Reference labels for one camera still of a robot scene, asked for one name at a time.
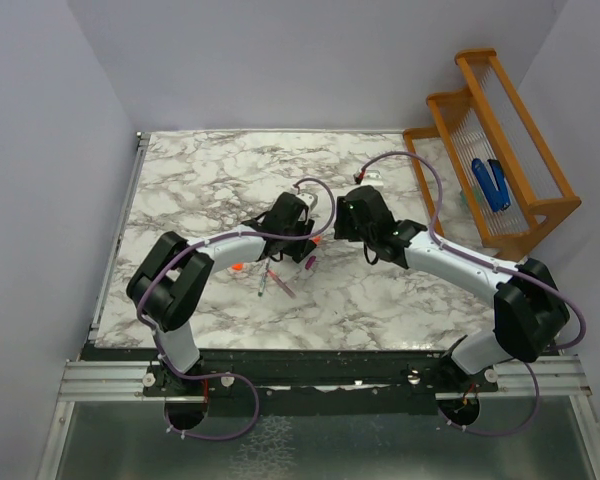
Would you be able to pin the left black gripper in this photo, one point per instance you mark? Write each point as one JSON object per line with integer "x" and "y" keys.
{"x": 296, "y": 250}

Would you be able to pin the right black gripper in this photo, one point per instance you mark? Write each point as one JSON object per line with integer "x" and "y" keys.
{"x": 343, "y": 221}

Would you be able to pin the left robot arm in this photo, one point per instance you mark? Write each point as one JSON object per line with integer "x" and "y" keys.
{"x": 167, "y": 286}

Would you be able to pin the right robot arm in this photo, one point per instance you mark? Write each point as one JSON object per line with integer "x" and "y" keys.
{"x": 527, "y": 313}

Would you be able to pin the purple pen cap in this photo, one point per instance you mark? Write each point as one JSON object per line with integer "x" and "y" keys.
{"x": 309, "y": 263}

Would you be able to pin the white multicolour pen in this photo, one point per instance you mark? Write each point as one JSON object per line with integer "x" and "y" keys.
{"x": 263, "y": 278}

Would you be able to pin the pink marker pen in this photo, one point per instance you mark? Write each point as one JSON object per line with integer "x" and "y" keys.
{"x": 281, "y": 284}

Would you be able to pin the orange wooden rack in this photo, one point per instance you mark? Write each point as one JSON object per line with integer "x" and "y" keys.
{"x": 487, "y": 120}

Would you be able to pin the blue stapler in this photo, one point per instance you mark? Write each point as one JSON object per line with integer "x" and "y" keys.
{"x": 491, "y": 179}

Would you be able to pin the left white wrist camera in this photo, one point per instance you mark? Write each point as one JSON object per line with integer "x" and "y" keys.
{"x": 308, "y": 198}

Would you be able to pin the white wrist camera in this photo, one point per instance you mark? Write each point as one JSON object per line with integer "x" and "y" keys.
{"x": 369, "y": 177}
{"x": 308, "y": 198}

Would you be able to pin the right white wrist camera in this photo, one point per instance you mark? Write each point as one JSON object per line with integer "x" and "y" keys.
{"x": 369, "y": 177}

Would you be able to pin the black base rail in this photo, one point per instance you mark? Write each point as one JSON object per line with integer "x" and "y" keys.
{"x": 236, "y": 383}

